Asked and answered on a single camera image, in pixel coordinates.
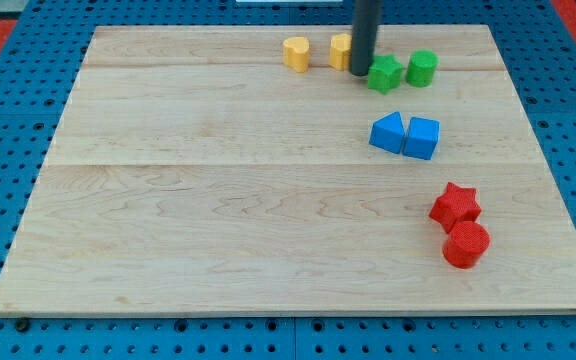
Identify red star block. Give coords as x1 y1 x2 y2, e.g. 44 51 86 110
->
429 182 482 233

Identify green star block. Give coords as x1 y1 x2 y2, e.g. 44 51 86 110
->
367 54 404 94

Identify red cylinder block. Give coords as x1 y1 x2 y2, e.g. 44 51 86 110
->
442 221 491 269

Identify yellow heart block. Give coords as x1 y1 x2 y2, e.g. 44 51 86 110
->
282 36 310 73

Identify green cylinder block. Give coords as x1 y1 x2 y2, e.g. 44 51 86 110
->
405 49 439 87

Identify blue triangle block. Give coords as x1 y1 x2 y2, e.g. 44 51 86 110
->
369 111 405 154

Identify blue cube block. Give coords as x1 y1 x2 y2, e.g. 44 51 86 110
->
403 117 440 160

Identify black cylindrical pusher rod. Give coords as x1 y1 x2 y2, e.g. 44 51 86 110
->
349 0 383 76

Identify light wooden board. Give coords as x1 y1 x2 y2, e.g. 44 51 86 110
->
0 25 576 318

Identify yellow hexagon block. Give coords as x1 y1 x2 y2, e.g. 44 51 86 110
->
328 33 352 71

